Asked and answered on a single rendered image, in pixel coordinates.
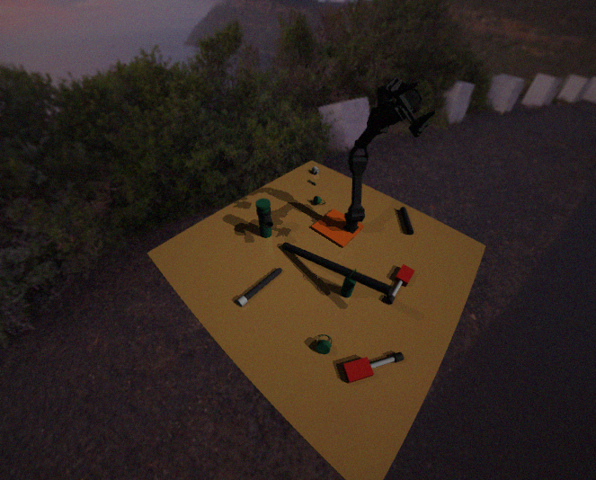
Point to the dark metal rail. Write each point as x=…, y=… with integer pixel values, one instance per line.
x=345, y=272

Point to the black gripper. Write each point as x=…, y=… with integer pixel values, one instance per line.
x=402, y=109

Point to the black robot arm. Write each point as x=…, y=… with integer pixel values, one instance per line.
x=377, y=124

